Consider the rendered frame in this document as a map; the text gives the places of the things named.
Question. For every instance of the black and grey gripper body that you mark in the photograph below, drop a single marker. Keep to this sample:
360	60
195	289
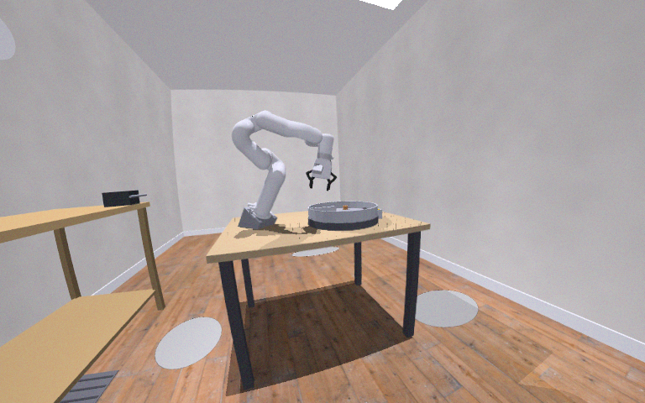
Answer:
327	168

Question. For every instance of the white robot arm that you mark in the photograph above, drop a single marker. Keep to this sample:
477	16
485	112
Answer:
265	159

